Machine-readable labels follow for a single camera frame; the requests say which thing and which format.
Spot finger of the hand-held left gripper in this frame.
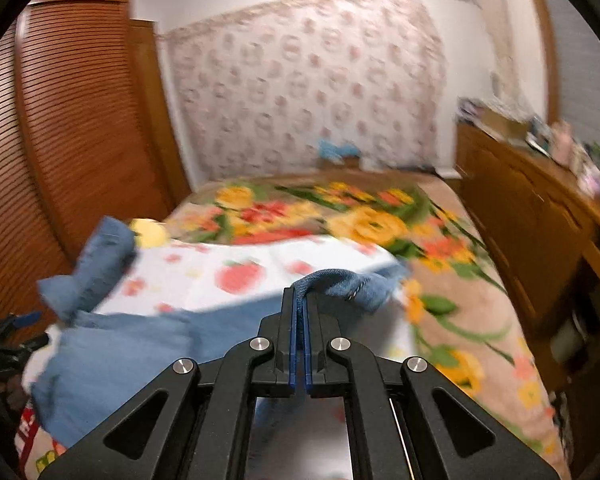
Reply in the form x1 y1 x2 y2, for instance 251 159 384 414
0 311 43 333

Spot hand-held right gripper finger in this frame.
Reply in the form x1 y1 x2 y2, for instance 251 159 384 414
299 295 562 480
36 285 300 480

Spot blue denim pants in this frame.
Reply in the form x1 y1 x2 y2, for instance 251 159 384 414
30 216 413 448

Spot yellow plush toy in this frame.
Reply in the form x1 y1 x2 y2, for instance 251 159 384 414
130 218 170 249

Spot louvered wooden wardrobe door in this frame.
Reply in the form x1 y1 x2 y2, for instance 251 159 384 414
0 0 181 346

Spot flower-patterned plush blanket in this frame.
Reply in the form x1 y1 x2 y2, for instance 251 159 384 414
162 172 573 480

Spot light blue cloth bundle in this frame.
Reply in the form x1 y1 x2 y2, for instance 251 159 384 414
319 139 362 162

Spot plain wooden wardrobe panel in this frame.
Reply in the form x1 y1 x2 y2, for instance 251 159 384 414
127 19 192 206

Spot wooden side cabinet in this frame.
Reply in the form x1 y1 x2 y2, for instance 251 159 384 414
455 122 600 480

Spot white paper roll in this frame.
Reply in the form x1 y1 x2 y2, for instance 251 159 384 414
550 310 588 363

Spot stack of printed papers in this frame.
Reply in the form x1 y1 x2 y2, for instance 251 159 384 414
455 97 486 126

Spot open cardboard box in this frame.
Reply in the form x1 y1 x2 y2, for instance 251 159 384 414
480 107 528 141

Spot pink bottle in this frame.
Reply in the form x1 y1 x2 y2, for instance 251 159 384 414
554 121 573 166

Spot pink tissue pack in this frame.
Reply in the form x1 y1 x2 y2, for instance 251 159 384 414
582 160 600 196

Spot grey window blind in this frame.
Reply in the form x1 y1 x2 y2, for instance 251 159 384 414
547 0 600 171

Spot circle-patterned wall cloth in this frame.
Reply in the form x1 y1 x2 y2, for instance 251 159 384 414
159 0 448 181

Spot wooden window frame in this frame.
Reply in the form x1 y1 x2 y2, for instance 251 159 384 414
520 0 563 126

